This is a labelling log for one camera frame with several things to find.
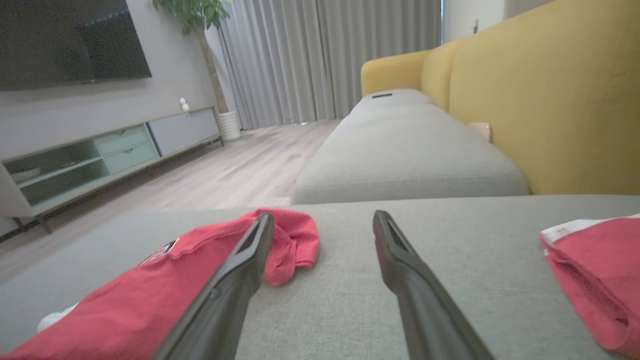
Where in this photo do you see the grey pleated curtain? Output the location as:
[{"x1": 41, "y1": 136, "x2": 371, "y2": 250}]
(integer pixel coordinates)
[{"x1": 217, "y1": 0, "x2": 443, "y2": 131}]

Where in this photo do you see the white ribbed plant pot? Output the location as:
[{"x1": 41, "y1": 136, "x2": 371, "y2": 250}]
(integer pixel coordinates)
[{"x1": 218, "y1": 110, "x2": 242, "y2": 142}]

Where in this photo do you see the red cloth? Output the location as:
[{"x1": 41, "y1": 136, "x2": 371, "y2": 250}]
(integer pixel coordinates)
[{"x1": 539, "y1": 214, "x2": 640, "y2": 358}]

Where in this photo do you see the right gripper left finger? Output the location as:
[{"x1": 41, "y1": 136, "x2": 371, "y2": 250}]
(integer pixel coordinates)
[{"x1": 152, "y1": 212, "x2": 276, "y2": 360}]

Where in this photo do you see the grey and green TV cabinet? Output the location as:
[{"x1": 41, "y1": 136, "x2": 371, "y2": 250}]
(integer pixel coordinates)
[{"x1": 0, "y1": 106, "x2": 224, "y2": 235}]

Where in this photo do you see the green potted tree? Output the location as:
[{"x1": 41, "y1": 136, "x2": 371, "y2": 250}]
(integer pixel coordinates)
[{"x1": 150, "y1": 0, "x2": 233, "y2": 113}]

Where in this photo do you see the large grey sofa seat cushion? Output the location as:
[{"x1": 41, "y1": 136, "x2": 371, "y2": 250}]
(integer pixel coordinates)
[{"x1": 0, "y1": 194, "x2": 640, "y2": 360}]

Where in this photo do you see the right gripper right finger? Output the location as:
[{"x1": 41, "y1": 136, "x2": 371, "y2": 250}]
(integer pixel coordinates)
[{"x1": 372, "y1": 210, "x2": 496, "y2": 360}]

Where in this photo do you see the small beige box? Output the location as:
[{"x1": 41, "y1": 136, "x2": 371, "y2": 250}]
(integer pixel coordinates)
[{"x1": 467, "y1": 121, "x2": 493, "y2": 143}]

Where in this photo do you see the black wall television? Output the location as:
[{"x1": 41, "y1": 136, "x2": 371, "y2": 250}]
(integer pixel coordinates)
[{"x1": 0, "y1": 0, "x2": 153, "y2": 92}]

